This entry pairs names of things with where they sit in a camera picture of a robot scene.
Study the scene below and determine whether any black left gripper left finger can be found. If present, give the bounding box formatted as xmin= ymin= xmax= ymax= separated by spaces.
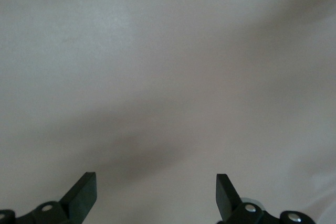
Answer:
xmin=0 ymin=172 xmax=98 ymax=224

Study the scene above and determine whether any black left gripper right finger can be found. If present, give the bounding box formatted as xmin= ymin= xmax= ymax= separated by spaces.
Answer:
xmin=216 ymin=173 xmax=316 ymax=224

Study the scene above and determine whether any brown table cover mat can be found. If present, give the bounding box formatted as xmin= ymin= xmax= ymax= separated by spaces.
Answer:
xmin=0 ymin=0 xmax=336 ymax=224

